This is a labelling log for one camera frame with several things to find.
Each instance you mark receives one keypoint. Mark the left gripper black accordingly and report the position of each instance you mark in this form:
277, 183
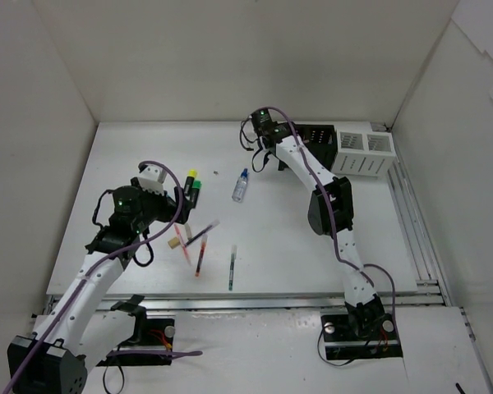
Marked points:
180, 201

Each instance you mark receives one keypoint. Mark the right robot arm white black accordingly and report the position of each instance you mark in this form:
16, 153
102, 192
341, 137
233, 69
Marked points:
330, 213

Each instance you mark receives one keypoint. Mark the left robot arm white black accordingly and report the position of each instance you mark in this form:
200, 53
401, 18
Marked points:
59, 354

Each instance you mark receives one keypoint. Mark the white eraser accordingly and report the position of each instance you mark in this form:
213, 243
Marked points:
187, 231

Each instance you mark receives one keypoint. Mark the pink translucent pen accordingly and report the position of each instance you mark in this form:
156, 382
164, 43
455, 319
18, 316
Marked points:
182, 244

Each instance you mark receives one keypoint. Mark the tan cork block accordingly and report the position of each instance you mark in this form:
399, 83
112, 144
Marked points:
174, 243

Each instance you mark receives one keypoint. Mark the green cap highlighter marker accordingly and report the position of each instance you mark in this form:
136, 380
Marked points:
195, 191

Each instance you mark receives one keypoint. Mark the yellow cap highlighter marker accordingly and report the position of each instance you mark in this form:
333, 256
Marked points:
191, 177

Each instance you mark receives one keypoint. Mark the red ink pen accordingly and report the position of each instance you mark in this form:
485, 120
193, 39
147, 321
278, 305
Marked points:
201, 255

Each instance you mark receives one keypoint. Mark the black ink pen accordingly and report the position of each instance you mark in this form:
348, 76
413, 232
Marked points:
203, 232

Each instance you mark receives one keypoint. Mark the small blue cap spray bottle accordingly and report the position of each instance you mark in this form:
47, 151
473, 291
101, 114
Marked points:
241, 186

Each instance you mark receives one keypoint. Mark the green ink pen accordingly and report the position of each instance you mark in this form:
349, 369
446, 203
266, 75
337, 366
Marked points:
233, 257

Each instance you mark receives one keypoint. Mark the black slotted pen holder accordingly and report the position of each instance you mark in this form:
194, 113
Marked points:
319, 139

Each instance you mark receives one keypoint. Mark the white slotted pen holder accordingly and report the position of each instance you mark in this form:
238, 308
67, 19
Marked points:
364, 154

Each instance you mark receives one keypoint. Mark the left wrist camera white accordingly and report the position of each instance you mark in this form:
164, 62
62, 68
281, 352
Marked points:
151, 179

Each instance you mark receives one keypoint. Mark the aluminium rail front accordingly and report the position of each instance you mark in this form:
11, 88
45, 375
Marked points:
295, 302

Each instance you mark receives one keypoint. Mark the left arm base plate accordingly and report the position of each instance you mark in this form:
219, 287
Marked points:
156, 335

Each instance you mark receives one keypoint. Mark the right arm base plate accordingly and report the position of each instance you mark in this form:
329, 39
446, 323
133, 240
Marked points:
340, 346

